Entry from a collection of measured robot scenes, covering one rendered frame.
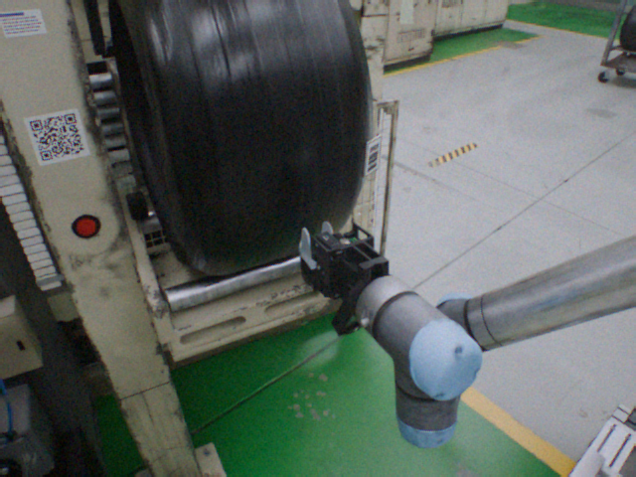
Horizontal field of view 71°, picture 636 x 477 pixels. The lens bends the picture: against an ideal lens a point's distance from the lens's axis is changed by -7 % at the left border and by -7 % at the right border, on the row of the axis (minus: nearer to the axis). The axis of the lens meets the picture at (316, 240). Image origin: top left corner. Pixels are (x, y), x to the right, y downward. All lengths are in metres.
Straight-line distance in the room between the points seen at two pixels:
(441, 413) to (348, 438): 1.17
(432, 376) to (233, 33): 0.45
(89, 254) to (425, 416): 0.60
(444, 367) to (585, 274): 0.20
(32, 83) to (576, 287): 0.74
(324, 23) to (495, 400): 1.56
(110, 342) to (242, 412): 0.89
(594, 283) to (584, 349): 1.69
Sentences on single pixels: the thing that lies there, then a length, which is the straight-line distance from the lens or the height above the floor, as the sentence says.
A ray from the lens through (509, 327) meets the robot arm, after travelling 0.62.
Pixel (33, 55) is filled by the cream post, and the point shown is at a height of 1.34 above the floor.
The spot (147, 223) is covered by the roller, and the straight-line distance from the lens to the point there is 1.10.
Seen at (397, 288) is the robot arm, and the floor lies 1.12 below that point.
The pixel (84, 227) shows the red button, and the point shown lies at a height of 1.06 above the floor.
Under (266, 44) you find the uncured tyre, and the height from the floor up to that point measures 1.35.
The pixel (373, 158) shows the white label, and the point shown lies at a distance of 0.73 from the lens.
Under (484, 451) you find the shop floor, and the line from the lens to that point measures 1.79.
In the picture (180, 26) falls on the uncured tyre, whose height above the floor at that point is 1.38.
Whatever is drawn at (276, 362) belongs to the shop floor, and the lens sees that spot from 1.94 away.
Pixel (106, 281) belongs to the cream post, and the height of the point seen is 0.94.
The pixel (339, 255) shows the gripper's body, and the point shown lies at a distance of 0.62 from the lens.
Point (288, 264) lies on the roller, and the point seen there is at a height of 0.91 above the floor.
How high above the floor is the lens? 1.48
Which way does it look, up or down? 36 degrees down
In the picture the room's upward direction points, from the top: straight up
